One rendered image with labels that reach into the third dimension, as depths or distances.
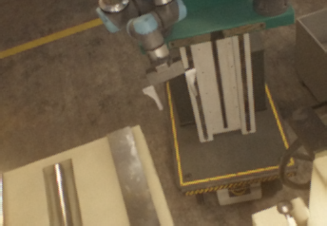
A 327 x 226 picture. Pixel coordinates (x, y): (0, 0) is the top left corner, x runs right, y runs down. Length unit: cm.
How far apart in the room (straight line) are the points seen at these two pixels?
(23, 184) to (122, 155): 54
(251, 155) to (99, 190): 94
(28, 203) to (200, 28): 121
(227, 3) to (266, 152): 103
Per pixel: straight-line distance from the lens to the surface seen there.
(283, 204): 117
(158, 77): 155
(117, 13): 174
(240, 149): 271
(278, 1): 190
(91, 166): 235
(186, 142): 278
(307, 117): 82
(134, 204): 213
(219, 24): 191
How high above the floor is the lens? 254
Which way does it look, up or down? 47 degrees down
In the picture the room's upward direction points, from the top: 17 degrees counter-clockwise
